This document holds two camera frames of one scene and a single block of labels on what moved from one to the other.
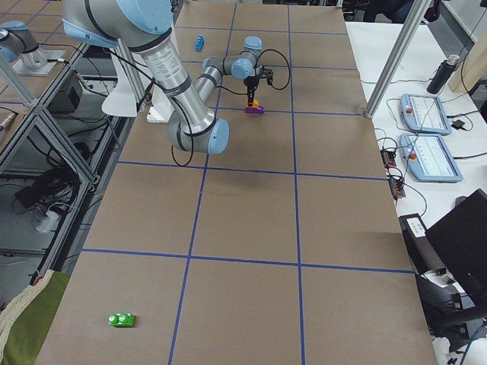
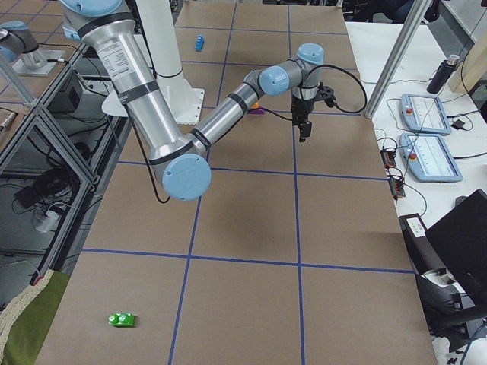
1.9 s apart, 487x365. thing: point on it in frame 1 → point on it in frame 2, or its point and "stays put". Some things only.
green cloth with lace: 25,322 stays put
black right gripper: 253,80 → 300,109
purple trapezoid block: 255,110 stays put
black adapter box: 68,96 stays put
